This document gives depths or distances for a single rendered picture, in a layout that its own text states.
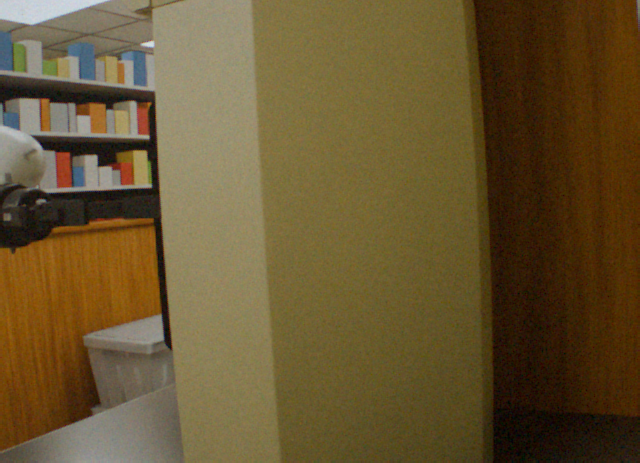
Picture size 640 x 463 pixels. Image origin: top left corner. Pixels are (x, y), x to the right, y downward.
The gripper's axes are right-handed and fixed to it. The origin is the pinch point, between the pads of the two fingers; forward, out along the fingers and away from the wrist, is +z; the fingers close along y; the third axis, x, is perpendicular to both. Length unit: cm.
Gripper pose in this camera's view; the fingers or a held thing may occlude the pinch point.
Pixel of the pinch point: (120, 209)
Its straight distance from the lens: 86.5
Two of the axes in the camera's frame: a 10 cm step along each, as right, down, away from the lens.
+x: 0.6, 10.0, 0.5
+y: 4.7, -0.7, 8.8
